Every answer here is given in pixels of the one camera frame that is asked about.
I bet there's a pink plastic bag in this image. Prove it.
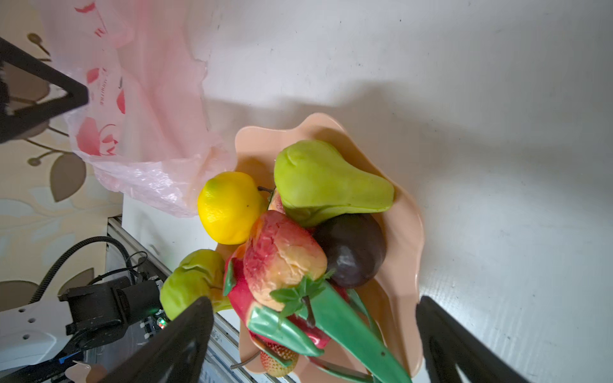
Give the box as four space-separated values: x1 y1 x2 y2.
35 1 236 217

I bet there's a peach wavy fruit plate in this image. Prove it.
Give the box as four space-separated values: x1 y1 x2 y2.
215 112 426 383

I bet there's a red yellow peach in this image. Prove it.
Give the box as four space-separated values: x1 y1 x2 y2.
243 210 327 312

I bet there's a green wrinkled fruit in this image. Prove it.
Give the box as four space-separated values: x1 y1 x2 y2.
160 249 231 320

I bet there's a yellow lemon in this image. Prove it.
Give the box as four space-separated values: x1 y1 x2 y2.
197 172 268 245

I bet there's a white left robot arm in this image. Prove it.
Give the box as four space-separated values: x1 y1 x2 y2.
1 40 161 382

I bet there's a green pear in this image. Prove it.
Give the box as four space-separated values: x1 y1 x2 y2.
274 140 395 228

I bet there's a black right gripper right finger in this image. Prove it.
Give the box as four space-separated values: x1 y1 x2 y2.
416 295 528 383

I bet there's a small red strawberry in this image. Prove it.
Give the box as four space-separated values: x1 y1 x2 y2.
260 342 299 378

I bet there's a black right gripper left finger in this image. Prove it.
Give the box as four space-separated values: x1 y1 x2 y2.
102 297 214 383

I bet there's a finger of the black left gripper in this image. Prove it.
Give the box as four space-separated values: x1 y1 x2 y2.
1 39 89 144

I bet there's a red green dragon fruit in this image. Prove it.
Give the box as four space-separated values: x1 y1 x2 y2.
224 245 411 382

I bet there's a dark purple plum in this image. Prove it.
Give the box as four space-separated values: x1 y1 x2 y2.
313 214 387 289

